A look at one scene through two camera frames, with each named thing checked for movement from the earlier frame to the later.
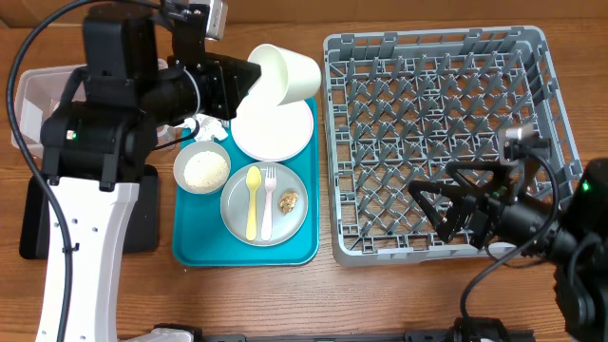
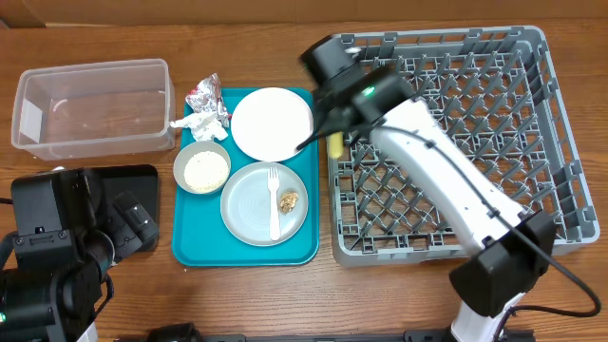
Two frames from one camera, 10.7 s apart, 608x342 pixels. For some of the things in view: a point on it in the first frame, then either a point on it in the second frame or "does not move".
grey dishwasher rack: [402, 105] does not move
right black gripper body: [480, 221] → [326, 120]
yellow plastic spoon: [253, 180] → [335, 144]
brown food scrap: [287, 200] does not move
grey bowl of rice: [201, 167] does not move
